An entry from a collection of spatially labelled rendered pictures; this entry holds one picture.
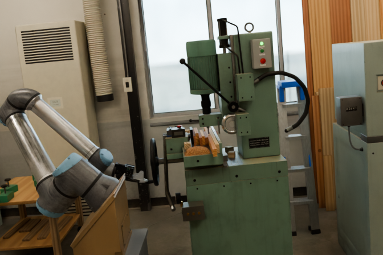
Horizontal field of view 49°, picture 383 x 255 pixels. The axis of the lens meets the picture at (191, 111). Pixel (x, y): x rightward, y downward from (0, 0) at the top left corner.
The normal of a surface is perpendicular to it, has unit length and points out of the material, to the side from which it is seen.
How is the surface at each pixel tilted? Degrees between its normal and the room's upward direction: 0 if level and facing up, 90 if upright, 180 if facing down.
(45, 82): 90
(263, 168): 90
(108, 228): 90
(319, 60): 87
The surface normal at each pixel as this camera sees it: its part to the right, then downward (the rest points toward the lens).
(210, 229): 0.04, 0.14
